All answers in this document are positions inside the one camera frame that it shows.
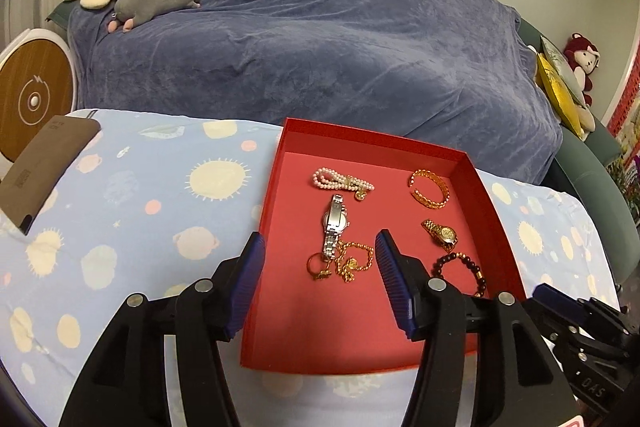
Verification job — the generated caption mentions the red cardboard box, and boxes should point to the red cardboard box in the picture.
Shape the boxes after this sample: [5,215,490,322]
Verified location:
[240,117,528,375]

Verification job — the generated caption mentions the brown notebook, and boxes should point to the brown notebook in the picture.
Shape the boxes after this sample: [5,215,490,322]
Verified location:
[0,116,102,235]

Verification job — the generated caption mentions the light blue patterned tablecloth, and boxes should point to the light blue patterned tablecloth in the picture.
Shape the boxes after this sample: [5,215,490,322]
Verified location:
[0,108,621,427]

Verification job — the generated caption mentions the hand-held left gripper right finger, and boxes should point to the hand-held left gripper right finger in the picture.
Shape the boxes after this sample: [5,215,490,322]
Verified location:
[375,228,576,427]

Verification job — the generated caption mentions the gold wristwatch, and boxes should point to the gold wristwatch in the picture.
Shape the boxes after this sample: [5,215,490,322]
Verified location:
[421,218,460,253]

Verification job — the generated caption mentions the blue sofa blanket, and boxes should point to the blue sofa blanket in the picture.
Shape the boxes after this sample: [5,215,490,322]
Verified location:
[67,0,565,185]

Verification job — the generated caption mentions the yellow cushion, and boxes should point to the yellow cushion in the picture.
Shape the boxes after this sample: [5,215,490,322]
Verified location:
[536,53,586,140]

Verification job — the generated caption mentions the red grid rack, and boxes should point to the red grid rack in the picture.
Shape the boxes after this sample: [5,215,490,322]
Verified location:
[607,52,640,158]

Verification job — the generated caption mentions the pearl bracelet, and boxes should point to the pearl bracelet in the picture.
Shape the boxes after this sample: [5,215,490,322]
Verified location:
[311,167,376,202]

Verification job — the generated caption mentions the gold chain necklace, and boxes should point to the gold chain necklace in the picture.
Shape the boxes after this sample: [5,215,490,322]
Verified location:
[335,240,376,284]

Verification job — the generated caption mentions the gold bangle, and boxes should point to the gold bangle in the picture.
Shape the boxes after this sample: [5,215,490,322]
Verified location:
[408,169,451,209]

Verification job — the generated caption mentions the small gold ring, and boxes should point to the small gold ring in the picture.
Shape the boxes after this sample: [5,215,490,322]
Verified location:
[306,252,333,282]

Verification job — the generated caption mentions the red monkey plush toy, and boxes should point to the red monkey plush toy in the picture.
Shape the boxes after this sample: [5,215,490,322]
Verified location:
[564,33,601,108]

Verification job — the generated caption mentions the white machine with wooden disc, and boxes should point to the white machine with wooden disc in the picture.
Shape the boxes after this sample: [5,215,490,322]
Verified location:
[0,27,78,162]

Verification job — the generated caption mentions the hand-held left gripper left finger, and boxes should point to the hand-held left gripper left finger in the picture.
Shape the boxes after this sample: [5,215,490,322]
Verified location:
[59,232,266,427]

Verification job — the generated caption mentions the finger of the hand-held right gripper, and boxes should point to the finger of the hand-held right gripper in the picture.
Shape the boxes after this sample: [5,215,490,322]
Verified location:
[590,299,640,338]
[532,284,593,343]

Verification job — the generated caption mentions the silver cushion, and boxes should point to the silver cushion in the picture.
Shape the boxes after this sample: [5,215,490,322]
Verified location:
[540,36,586,105]

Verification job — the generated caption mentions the green sofa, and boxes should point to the green sofa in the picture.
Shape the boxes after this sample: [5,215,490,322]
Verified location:
[517,14,640,283]

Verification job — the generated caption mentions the silver wristwatch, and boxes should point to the silver wristwatch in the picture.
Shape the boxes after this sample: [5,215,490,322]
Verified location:
[320,193,349,260]

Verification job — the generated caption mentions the dark bead bracelet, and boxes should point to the dark bead bracelet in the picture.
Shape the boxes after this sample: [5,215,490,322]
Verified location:
[432,252,487,298]

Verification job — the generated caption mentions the green plant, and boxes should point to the green plant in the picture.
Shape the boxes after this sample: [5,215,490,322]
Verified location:
[607,147,640,223]

